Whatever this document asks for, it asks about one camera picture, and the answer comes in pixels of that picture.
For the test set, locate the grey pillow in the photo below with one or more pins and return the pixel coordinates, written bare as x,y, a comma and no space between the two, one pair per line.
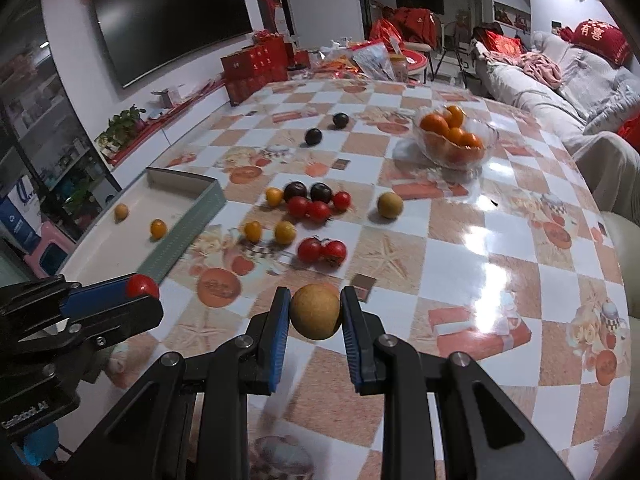
600,87

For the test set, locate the pink blanket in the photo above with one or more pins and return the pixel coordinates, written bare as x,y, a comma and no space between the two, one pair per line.
540,67

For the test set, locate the white television cabinet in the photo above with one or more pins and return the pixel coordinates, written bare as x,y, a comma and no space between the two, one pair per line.
150,134

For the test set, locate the pink plastic stool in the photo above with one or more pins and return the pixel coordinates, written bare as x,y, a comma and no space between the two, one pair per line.
42,250

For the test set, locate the red cherry tomato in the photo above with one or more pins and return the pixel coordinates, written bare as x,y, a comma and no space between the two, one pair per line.
335,252
342,200
318,211
298,207
142,287
309,250

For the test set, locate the framed photo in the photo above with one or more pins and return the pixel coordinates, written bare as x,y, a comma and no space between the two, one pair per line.
512,14

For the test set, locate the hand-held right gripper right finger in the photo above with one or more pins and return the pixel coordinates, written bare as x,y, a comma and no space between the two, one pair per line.
350,345

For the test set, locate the green potted plant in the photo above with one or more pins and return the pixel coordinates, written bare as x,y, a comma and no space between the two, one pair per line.
122,127

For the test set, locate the clear plastic jar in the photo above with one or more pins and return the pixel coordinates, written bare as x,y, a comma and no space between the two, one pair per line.
398,66

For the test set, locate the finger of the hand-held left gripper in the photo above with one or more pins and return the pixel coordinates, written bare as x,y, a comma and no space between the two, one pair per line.
95,295
120,317

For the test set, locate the blue plastic stool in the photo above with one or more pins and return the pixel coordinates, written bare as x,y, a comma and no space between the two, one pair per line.
39,445

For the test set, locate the brown longan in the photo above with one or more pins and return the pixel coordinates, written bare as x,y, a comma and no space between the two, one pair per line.
121,211
389,205
316,311

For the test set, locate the dark purple cherry tomato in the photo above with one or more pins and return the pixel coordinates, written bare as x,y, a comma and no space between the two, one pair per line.
313,136
341,120
321,191
295,190

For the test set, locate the black flat television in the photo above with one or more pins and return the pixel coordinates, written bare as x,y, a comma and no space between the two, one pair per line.
170,20

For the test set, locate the large printed red cushion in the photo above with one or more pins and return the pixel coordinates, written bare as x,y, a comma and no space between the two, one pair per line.
597,40

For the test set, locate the black frame chair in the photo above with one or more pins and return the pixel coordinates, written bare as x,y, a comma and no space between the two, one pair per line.
435,62

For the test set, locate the clear glass bowl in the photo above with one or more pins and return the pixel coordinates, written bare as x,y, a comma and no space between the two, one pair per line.
489,135

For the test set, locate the small white open box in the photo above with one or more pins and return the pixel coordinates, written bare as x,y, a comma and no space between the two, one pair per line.
164,96

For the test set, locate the red round tray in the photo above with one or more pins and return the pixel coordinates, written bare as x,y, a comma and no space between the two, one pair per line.
417,58

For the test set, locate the red clothing pile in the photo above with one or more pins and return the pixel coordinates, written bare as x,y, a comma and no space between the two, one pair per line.
410,25

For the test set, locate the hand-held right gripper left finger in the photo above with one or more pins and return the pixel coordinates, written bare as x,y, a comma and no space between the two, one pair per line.
280,340

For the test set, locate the white cardboard box lid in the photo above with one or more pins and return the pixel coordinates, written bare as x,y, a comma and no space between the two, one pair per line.
115,245

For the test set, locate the yellow cherry tomato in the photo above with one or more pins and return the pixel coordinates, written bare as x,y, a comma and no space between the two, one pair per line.
285,232
158,228
252,230
274,196

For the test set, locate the stack of red gift boxes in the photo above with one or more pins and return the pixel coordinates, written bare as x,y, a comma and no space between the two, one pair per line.
255,67

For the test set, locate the glass display cabinet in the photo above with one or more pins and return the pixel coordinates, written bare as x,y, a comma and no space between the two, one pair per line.
35,110

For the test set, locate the white sofa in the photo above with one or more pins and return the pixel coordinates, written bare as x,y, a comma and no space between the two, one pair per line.
550,105

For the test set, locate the pile of small oranges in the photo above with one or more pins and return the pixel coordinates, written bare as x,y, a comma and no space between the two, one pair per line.
434,125

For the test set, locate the clear plastic snack bag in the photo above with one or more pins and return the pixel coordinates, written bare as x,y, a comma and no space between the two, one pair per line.
372,57

